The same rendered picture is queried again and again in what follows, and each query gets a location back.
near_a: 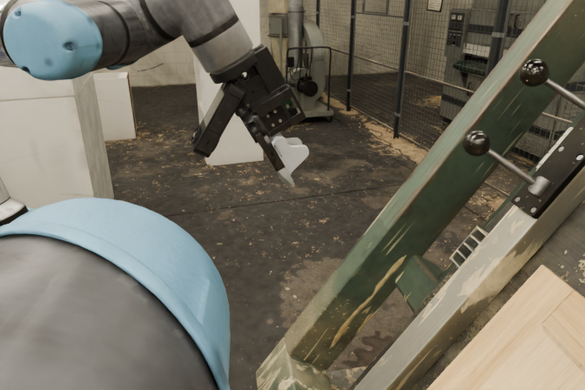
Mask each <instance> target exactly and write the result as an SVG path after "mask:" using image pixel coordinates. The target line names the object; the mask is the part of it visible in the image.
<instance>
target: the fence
mask: <svg viewBox="0 0 585 390"><path fill-rule="evenodd" d="M584 199H585V166H584V167H583V168H582V169H581V170H580V171H579V172H578V174H577V175H576V176H575V177H574V178H573V179H572V180H571V182H570V183H569V184H568V185H567V186H566V187H565V188H564V190H563V191H562V192H561V193H560V194H559V195H558V196H557V198H556V199H555V200H554V201H553V202H552V203H551V204H550V206H549V207H548V208H547V209H546V210H545V211H544V212H543V213H542V215H541V216H540V217H539V218H537V219H534V218H532V217H531V216H530V215H528V214H527V213H525V212H524V211H523V210H522V209H520V208H519V207H517V206H516V205H513V206H512V208H511V209H510V210H509V211H508V212H507V213H506V215H505V216H504V217H503V218H502V219H501V221H500V222H499V223H498V224H497V225H496V226H495V227H494V229H493V230H492V231H491V232H490V233H489V234H488V235H487V236H486V237H485V238H484V239H483V241H482V242H481V243H480V244H479V245H478V247H477V248H476V249H475V250H474V251H473V252H472V254H471V255H470V256H469V257H468V258H467V260H466V261H465V262H464V263H463V264H462V265H461V267H460V268H459V269H458V270H457V271H456V272H455V274H454V275H453V276H452V277H451V278H450V279H449V281H448V282H447V283H446V284H445V285H444V286H443V287H442V288H441V289H440V290H439V291H438V293H437V294H436V295H435V296H434V297H433V298H432V300H431V301H430V302H429V303H428V304H427V306H426V307H425V308H424V309H423V310H422V311H421V312H420V314H419V315H418V316H417V317H416V318H415V320H414V321H413V322H412V323H411V324H410V325H409V327H408V328H407V329H406V330H405V331H404V333H403V334H402V335H401V336H400V337H399V338H398V339H397V340H396V341H395V342H394V343H393V345H392V346H391V347H390V348H389V349H388V350H387V352H386V353H385V354H384V355H383V356H382V357H381V358H380V360H379V361H378V362H377V363H376V364H375V366H374V367H373V368H372V369H371V370H370V371H369V373H368V374H367V375H366V376H365V377H364V379H363V380H362V381H361V382H360V383H359V384H358V386H356V387H355V388H354V390H411V389H412V388H413V387H414V385H415V384H416V383H417V382H418V381H419V380H420V379H421V378H422V377H423V375H424V374H425V373H426V372H427V371H428V370H429V369H430V368H431V367H432V365H433V364H434V363H435V362H436V361H437V360H438V359H439V358H440V357H441V355H442V354H443V353H444V352H445V351H446V350H447V349H448V348H449V347H450V346H451V345H452V344H453V343H454V342H455V341H456V340H457V339H458V337H459V336H460V335H461V334H462V333H463V332H464V331H465V330H466V329H467V327H468V326H469V325H470V324H471V323H472V322H473V321H474V320H475V318H476V317H477V316H478V315H479V314H480V313H481V312H482V311H483V310H484V308H485V307H486V306H487V305H488V304H489V303H490V302H491V301H492V300H493V298H494V297H495V296H496V295H497V294H498V293H499V292H500V291H501V289H502V288H503V287H504V286H505V285H506V284H507V283H508V282H509V281H510V280H511V279H512V278H513V277H514V276H515V274H516V273H518V272H519V270H520V269H521V268H522V267H523V266H524V265H525V264H526V263H527V262H528V260H529V259H530V258H531V257H532V256H533V255H534V254H535V253H536V251H537V250H538V249H539V248H540V247H541V246H542V245H543V244H544V243H545V242H546V240H547V239H548V238H549V237H550V236H551V235H552V234H553V233H554V232H555V230H556V229H557V228H558V227H559V226H560V225H561V224H562V223H563V221H564V220H565V219H566V218H567V217H568V216H569V215H570V214H571V213H572V211H573V210H574V209H575V208H576V207H577V206H578V205H579V204H580V203H581V202H582V201H583V200H584Z"/></svg>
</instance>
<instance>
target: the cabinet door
mask: <svg viewBox="0 0 585 390"><path fill-rule="evenodd" d="M427 390H585V298H584V297H583V296H581V295H580V294H579V293H578V292H577V291H576V290H575V289H574V288H572V287H571V286H570V285H569V284H567V283H566V282H565V281H564V280H562V279H561V278H560V277H559V276H557V275H556V274H555V273H554V272H552V271H551V270H550V269H548V268H547V267H546V266H544V265H542V266H540V267H539V268H538V269H537V270H536V271H535V272H534V274H533V275H532V276H531V277H530V278H529V279H528V280H527V281H526V282H525V283H524V284H523V286H522V287H521V288H520V289H519V290H518V291H517V292H516V293H515V294H514V296H513V297H512V298H511V299H510V300H509V301H508V302H507V303H506V304H505V305H504V306H503V308H502V309H501V310H500V311H499V312H498V313H497V314H496V315H495V316H494V317H493V318H492V319H491V320H490V321H489V322H488V323H487V324H486V325H485V326H484V327H483V329H482V330H481V331H480V332H479V333H478V334H477V335H476V336H475V337H474V338H473V340H472V341H471V342H470V343H469V344H468V345H467V346H466V347H465V348H464V349H463V350H462V352H461V353H460V354H459V355H458V356H457V357H456V358H455V359H454V360H453V361H452V363H451V364H450V365H449V366H448V367H447V368H446V369H445V370H444V371H443V372H442V374H441V375H440V376H439V377H438V378H437V379H436V380H435V381H434V382H433V383H432V385H431V386H430V387H429V388H428V389H427Z"/></svg>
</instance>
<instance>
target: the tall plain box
mask: <svg viewBox="0 0 585 390"><path fill-rule="evenodd" d="M65 1H80V0H65ZM0 177H1V179H2V181H3V183H4V185H5V187H6V189H7V191H8V193H9V194H10V196H11V197H12V198H16V199H19V200H22V201H23V202H24V203H25V205H26V207H28V208H32V209H37V208H39V207H42V206H45V205H50V204H54V203H57V202H61V201H65V200H68V199H73V198H109V199H114V193H113V188H112V183H111V174H110V168H109V164H108V158H107V153H106V148H105V143H104V134H103V128H102V124H101V118H100V113H99V108H98V99H97V93H96V88H95V84H94V78H93V73H92V72H88V73H87V74H85V75H83V76H82V77H77V78H73V79H68V80H56V81H43V80H40V79H37V78H34V77H33V76H31V75H29V74H28V73H27V72H25V71H22V70H21V69H18V68H10V67H2V66H0Z"/></svg>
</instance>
